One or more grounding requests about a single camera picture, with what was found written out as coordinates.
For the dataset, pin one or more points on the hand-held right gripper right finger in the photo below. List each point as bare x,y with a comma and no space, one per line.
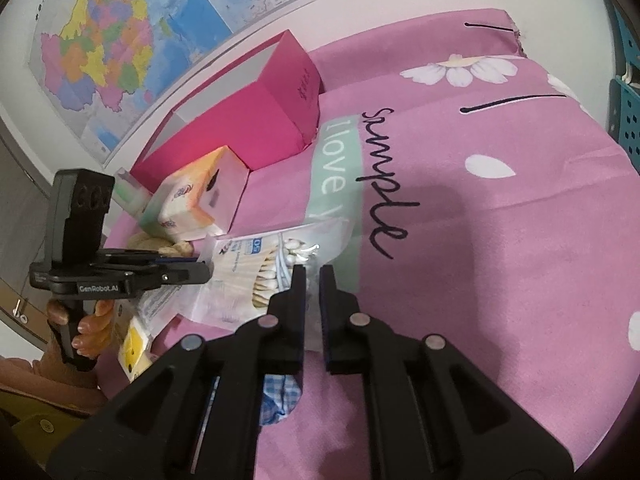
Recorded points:
326,295

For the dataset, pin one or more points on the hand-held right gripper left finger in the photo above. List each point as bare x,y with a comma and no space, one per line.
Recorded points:
300,292

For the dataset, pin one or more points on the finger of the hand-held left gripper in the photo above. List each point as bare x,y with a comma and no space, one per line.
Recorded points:
150,256
180,275

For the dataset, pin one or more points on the cotton swab bag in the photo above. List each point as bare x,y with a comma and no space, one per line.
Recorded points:
240,270

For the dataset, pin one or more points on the yellow tissue pack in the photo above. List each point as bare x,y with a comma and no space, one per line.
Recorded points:
134,355

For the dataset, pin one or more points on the pink cardboard box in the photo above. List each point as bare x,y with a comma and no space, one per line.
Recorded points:
240,125

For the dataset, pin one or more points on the person's left forearm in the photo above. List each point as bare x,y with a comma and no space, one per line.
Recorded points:
45,385

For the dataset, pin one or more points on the person's left hand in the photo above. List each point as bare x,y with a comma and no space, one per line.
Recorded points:
92,330

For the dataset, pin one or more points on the beige plush toy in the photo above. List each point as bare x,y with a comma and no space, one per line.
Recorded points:
175,249

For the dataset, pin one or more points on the clear printed packet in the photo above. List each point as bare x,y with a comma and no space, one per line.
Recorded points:
157,305

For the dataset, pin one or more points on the grey door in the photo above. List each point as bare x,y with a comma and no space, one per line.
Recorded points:
20,240

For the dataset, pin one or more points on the clear plastic bottle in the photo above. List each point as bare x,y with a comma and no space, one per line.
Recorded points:
131,195

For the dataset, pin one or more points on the pastel tissue pack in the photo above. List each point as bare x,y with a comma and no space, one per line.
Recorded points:
185,195

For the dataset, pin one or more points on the blue checkered cloth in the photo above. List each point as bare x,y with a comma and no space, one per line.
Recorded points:
280,400

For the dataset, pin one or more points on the pink flower print bed sheet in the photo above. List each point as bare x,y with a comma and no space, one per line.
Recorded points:
475,260

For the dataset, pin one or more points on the mustard yellow cloth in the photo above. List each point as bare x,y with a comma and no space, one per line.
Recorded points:
35,425

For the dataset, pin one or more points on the blue plastic crate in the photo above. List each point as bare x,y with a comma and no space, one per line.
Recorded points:
627,125

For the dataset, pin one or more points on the colourful wall map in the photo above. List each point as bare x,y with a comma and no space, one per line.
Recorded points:
115,45

